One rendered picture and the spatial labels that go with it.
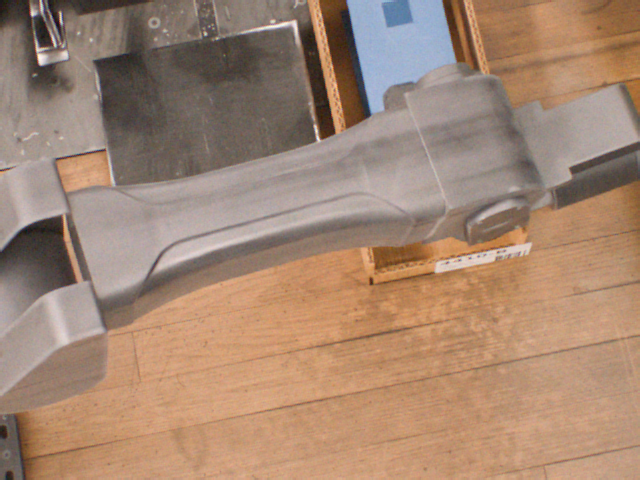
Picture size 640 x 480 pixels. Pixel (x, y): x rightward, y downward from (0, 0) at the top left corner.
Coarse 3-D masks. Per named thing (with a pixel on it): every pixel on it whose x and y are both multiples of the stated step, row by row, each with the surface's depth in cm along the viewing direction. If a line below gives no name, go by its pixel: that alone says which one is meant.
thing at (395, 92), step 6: (480, 72) 81; (396, 84) 82; (402, 84) 82; (408, 84) 82; (414, 84) 81; (390, 90) 81; (396, 90) 81; (402, 90) 81; (408, 90) 81; (390, 96) 81; (396, 96) 81; (390, 102) 82; (396, 102) 82
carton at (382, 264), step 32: (320, 0) 105; (448, 0) 105; (320, 32) 97; (352, 64) 104; (480, 64) 96; (352, 96) 103; (384, 256) 99; (416, 256) 99; (448, 256) 97; (480, 256) 97; (512, 256) 99
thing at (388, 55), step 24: (360, 0) 96; (384, 0) 96; (408, 0) 96; (432, 0) 96; (360, 24) 95; (384, 24) 95; (408, 24) 95; (432, 24) 95; (360, 48) 95; (384, 48) 95; (408, 48) 95; (432, 48) 95; (384, 72) 94; (408, 72) 94
